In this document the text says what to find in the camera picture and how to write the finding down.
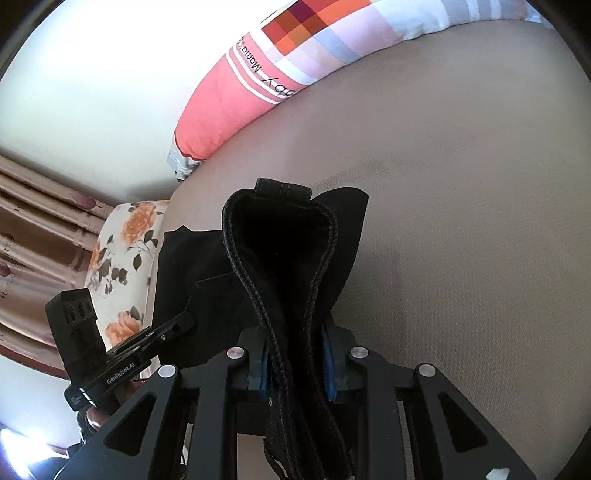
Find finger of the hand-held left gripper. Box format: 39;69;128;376
139;311;195;347

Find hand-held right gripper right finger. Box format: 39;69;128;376
321;323;539;480

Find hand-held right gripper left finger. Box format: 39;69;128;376
55;325;278;480

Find black pants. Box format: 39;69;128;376
150;178;370;480

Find brown floral curtain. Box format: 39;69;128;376
0;154;114;374

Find floral bed sheet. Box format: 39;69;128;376
84;199;171;356

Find beige woven bed mat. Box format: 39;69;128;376
150;16;589;480

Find pink checkered long pillow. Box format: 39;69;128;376
166;0;559;182

